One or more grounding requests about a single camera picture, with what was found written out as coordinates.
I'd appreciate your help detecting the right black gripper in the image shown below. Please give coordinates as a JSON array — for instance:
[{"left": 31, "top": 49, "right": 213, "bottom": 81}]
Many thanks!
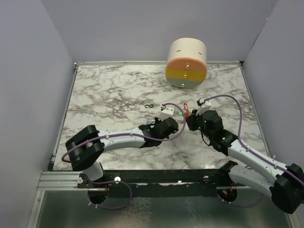
[{"left": 185, "top": 108, "right": 213, "bottom": 140}]

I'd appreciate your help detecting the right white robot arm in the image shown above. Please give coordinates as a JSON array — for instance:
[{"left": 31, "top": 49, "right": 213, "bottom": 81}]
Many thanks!
[{"left": 186, "top": 110, "right": 304, "bottom": 214}]

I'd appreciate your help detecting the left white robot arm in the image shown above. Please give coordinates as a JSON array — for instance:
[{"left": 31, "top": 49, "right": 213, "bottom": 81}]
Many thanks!
[{"left": 62, "top": 117, "right": 179, "bottom": 188}]

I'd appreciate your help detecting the red key tag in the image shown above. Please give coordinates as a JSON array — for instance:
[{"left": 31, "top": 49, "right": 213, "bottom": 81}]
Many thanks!
[{"left": 183, "top": 103, "right": 189, "bottom": 111}]

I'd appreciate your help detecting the round three-drawer mini cabinet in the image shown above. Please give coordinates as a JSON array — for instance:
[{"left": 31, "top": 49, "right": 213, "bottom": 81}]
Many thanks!
[{"left": 165, "top": 38, "right": 208, "bottom": 89}]

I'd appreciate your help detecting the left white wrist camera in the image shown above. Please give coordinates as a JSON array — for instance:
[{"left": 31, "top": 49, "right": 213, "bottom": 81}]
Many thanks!
[{"left": 159, "top": 104, "right": 175, "bottom": 120}]

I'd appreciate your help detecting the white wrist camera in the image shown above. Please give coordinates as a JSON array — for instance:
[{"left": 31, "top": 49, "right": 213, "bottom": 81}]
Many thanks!
[
  {"left": 159, "top": 104, "right": 175, "bottom": 120},
  {"left": 196, "top": 98, "right": 212, "bottom": 115}
]

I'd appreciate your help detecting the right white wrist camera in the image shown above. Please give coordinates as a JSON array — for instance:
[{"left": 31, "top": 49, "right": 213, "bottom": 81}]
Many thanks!
[{"left": 196, "top": 98, "right": 212, "bottom": 115}]

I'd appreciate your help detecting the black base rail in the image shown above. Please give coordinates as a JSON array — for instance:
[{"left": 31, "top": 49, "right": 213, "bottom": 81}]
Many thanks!
[{"left": 77, "top": 169, "right": 232, "bottom": 198}]

